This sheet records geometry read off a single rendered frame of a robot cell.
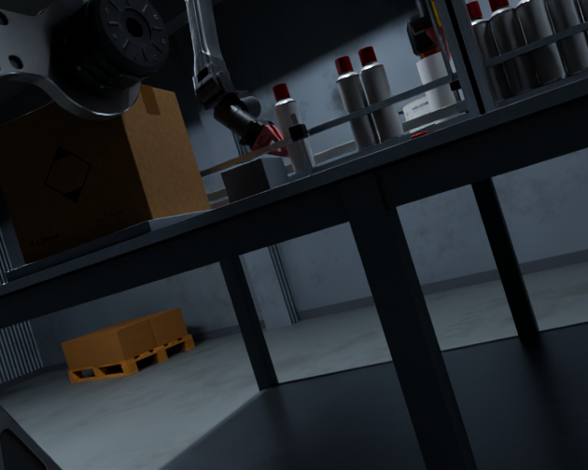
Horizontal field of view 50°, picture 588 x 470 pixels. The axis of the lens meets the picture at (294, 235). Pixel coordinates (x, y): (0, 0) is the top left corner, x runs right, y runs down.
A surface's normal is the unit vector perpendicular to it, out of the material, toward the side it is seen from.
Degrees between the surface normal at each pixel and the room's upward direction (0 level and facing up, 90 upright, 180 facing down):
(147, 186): 90
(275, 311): 90
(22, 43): 90
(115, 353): 90
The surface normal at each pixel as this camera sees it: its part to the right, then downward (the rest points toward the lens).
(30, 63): 0.77, -0.24
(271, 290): -0.57, 0.18
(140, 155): 0.90, -0.28
